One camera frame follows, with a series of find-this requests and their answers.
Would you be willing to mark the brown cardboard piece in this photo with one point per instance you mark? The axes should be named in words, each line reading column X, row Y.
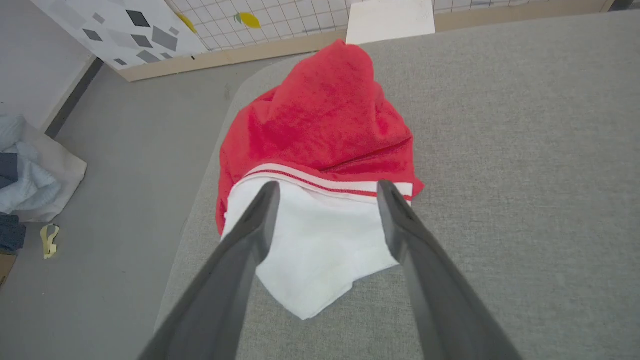
column 5, row 267

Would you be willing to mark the pale yellow strip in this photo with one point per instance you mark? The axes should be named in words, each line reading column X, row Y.
column 49, row 240

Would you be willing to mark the white rectangular box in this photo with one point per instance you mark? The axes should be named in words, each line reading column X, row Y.
column 390, row 20

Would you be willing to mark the light blue crumpled garment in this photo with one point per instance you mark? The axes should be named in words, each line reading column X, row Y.
column 25, row 185

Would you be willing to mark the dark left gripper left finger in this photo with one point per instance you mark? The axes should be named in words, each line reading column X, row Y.
column 220, row 290

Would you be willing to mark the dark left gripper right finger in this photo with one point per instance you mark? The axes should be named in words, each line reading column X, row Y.
column 440, row 300

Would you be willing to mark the lemon print grid panel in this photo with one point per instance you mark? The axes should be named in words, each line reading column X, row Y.
column 280, row 22

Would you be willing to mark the white cloth laundry bag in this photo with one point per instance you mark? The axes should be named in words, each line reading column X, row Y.
column 67, row 170

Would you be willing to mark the dark blue denim garment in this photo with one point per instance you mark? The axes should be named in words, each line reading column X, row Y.
column 10, row 232

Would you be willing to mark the grey diamond print white panel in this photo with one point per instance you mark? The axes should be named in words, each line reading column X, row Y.
column 115, row 25

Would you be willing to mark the red Bulls basketball jersey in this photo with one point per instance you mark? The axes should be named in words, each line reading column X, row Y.
column 325, row 115

